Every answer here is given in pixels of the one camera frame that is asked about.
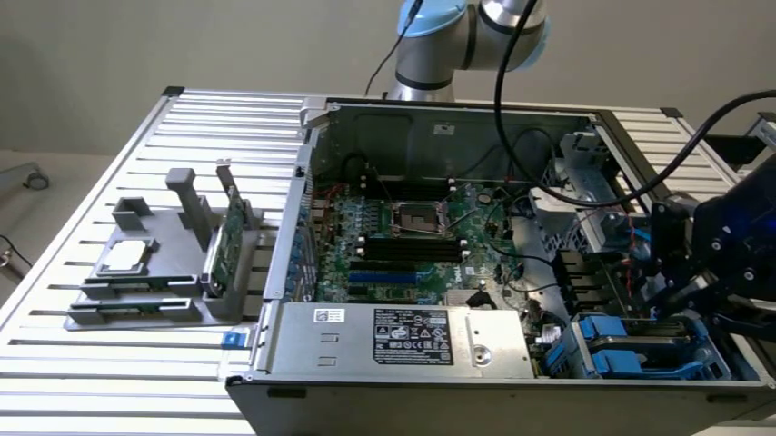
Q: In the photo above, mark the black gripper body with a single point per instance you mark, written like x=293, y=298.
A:
x=735, y=227

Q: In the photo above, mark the blue case latch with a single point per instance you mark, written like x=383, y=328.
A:
x=233, y=339

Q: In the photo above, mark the open black PC case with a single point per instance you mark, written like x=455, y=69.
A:
x=424, y=404

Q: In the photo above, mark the black table corner cap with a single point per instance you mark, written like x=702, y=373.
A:
x=670, y=112
x=173, y=91

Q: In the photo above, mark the disk with blue bracket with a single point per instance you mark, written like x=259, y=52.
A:
x=606, y=333

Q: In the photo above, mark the black RAM slot bank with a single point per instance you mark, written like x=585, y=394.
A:
x=411, y=249
x=411, y=187

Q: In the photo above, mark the black box beside table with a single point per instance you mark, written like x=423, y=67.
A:
x=730, y=150

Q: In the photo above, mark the silver CPU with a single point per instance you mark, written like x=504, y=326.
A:
x=125, y=257

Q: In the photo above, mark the CPU socket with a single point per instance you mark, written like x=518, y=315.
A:
x=419, y=219

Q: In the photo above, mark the black expansion slot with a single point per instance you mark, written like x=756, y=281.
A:
x=382, y=266

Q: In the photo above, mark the grey parts rack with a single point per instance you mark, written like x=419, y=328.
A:
x=163, y=290

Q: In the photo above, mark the green graphics card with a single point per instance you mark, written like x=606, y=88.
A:
x=232, y=236

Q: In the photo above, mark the silver power supply unit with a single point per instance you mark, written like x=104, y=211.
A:
x=363, y=345

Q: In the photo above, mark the blue expansion slot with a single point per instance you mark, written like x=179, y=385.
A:
x=382, y=276

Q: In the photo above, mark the grey caster wheel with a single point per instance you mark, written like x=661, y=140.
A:
x=36, y=179

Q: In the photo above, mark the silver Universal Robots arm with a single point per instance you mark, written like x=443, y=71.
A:
x=432, y=54

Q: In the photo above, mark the silver drive cage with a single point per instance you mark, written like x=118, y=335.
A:
x=582, y=213

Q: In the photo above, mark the green motherboard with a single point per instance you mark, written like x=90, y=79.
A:
x=484, y=254

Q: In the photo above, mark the silver chipset heatsink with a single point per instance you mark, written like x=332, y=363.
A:
x=463, y=298

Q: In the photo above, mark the disk bay with blue rails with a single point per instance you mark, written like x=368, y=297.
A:
x=666, y=345

